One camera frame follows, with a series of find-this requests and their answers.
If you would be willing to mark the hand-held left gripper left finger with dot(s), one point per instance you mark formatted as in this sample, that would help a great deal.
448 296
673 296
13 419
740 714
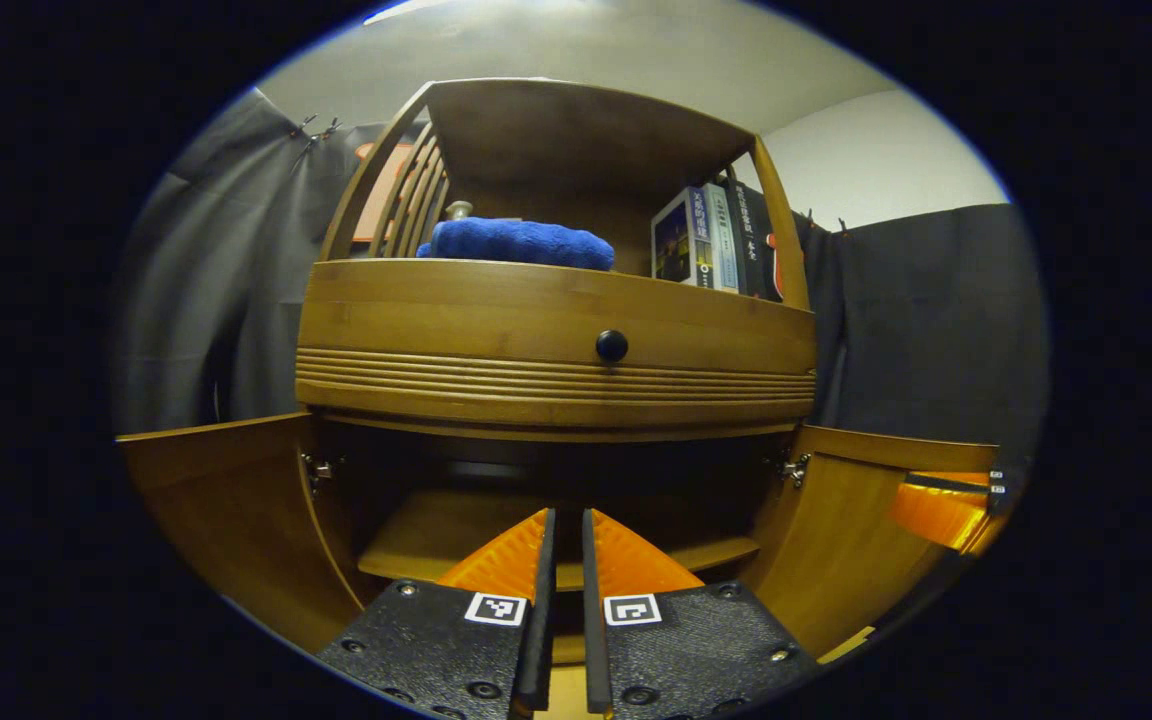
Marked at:
436 640

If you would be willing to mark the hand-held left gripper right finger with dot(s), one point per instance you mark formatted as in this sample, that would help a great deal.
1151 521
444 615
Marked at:
696 650

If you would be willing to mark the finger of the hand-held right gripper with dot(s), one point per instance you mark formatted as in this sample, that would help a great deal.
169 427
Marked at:
941 510

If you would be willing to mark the wooden cabinet door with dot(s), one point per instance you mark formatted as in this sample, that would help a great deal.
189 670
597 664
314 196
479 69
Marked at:
836 540
236 510

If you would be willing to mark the wooden double-door shoe cabinet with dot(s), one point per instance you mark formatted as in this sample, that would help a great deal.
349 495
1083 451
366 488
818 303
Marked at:
536 330

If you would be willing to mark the metal door hinge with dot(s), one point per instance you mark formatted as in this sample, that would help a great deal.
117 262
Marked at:
316 468
794 468

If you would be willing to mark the wooden cabinet drawer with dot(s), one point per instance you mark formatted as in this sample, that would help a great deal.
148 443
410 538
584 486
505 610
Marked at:
486 330

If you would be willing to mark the round black drawer knob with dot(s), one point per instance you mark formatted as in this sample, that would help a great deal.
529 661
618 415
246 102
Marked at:
611 346

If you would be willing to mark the black spine book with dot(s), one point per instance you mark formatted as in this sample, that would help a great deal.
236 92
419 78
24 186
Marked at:
756 240

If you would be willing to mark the dark blue cover book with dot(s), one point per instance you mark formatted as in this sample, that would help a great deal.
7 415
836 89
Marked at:
676 245

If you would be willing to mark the black backdrop cloth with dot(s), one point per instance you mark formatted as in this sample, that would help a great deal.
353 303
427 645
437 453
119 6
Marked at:
226 300

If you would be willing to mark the folded blue towel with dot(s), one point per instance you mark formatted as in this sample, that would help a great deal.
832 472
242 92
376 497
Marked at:
516 243

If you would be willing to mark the small pump bottle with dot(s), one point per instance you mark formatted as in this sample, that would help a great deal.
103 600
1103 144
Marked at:
458 209

